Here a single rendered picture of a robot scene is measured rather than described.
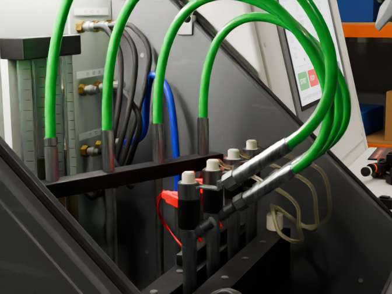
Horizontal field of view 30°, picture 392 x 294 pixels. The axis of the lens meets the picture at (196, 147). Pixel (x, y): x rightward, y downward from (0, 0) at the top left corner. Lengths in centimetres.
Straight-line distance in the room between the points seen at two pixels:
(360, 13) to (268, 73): 519
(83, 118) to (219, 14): 28
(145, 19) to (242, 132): 25
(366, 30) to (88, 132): 508
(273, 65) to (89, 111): 33
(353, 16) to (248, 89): 527
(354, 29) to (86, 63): 510
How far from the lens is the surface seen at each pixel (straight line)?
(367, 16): 641
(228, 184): 87
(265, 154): 85
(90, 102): 122
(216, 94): 121
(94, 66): 123
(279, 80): 130
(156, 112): 108
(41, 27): 111
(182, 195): 90
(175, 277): 97
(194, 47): 122
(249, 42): 123
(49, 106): 98
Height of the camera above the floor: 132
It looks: 11 degrees down
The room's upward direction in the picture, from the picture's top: 1 degrees counter-clockwise
